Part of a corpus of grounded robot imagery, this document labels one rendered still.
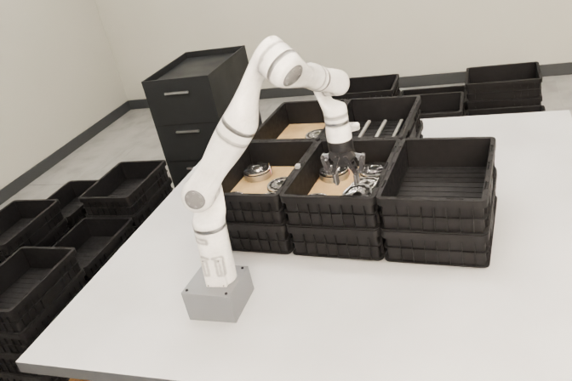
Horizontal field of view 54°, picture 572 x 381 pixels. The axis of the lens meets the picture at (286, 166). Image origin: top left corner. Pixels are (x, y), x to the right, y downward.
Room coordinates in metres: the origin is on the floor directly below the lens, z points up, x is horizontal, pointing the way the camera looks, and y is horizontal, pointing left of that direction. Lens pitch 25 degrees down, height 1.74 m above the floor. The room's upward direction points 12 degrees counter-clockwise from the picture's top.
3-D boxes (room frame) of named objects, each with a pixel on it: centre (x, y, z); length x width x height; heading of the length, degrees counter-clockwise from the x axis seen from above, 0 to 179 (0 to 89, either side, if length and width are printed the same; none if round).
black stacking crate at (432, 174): (1.49, -0.45, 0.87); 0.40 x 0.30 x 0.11; 153
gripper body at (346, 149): (1.53, -0.17, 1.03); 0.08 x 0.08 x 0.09
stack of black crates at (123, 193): (2.69, 0.83, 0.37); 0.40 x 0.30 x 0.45; 157
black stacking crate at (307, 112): (2.12, -0.09, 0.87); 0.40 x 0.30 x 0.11; 153
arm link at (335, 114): (1.53, -0.16, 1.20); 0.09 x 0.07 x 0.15; 60
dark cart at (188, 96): (3.54, 0.42, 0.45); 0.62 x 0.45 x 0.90; 157
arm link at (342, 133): (1.55, -0.18, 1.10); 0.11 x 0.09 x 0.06; 153
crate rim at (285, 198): (1.63, -0.18, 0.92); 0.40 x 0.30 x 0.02; 153
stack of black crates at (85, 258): (2.32, 0.99, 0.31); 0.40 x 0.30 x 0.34; 157
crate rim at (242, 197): (1.76, 0.09, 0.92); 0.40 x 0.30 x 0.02; 153
